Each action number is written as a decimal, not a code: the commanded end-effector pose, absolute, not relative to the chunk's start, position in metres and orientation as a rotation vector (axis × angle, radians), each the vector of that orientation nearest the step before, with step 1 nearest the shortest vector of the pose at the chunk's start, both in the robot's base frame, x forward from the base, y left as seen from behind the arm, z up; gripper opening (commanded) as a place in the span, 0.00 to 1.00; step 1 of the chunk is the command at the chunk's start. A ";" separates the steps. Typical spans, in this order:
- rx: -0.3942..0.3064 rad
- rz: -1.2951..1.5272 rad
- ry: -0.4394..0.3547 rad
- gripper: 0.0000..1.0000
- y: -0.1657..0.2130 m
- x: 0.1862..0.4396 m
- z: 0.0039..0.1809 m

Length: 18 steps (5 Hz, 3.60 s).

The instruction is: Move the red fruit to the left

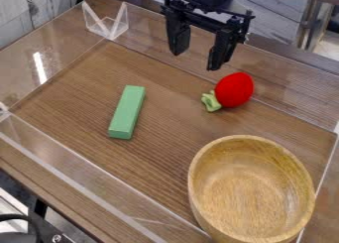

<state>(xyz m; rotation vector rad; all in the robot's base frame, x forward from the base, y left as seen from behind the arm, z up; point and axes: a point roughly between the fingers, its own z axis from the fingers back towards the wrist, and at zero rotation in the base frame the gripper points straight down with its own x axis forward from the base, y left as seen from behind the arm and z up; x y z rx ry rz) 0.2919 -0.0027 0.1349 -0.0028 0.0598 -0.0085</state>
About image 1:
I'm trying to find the clear acrylic corner bracket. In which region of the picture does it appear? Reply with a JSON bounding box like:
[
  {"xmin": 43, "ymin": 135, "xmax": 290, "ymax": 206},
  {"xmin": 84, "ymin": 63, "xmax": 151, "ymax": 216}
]
[{"xmin": 82, "ymin": 2, "xmax": 128, "ymax": 41}]

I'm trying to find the green rectangular block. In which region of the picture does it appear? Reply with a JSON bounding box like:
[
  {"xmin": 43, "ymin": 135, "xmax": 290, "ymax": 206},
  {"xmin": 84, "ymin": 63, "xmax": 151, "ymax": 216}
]
[{"xmin": 107, "ymin": 85, "xmax": 146, "ymax": 140}]

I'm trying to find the red plush strawberry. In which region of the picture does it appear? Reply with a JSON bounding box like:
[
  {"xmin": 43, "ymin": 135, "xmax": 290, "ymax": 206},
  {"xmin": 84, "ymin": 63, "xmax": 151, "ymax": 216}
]
[{"xmin": 202, "ymin": 72, "xmax": 255, "ymax": 112}]

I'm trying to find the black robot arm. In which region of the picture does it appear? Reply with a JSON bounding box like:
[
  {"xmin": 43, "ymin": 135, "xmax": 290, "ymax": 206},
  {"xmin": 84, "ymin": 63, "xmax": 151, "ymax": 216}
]
[{"xmin": 162, "ymin": 0, "xmax": 255, "ymax": 70}]

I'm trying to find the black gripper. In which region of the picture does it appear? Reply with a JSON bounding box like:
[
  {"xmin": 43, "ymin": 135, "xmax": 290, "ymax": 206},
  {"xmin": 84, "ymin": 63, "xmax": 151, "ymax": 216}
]
[{"xmin": 164, "ymin": 0, "xmax": 255, "ymax": 70}]

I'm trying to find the background metal table leg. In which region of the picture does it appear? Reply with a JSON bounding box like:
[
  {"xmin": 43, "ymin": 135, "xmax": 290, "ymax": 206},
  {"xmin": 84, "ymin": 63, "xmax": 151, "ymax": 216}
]
[{"xmin": 297, "ymin": 0, "xmax": 334, "ymax": 52}]

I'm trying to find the wooden bowl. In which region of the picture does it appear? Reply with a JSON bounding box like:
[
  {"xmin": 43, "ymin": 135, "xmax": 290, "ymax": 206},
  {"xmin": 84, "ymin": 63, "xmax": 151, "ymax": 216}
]
[{"xmin": 189, "ymin": 135, "xmax": 315, "ymax": 243}]

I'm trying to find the black cable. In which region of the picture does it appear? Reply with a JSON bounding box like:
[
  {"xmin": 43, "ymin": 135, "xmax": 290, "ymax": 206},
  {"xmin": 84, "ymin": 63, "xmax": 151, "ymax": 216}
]
[{"xmin": 0, "ymin": 213, "xmax": 44, "ymax": 243}]

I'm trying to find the clear acrylic tray wall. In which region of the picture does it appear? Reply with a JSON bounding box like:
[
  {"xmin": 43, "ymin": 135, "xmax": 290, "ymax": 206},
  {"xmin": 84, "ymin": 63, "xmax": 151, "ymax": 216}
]
[{"xmin": 0, "ymin": 103, "xmax": 211, "ymax": 243}]

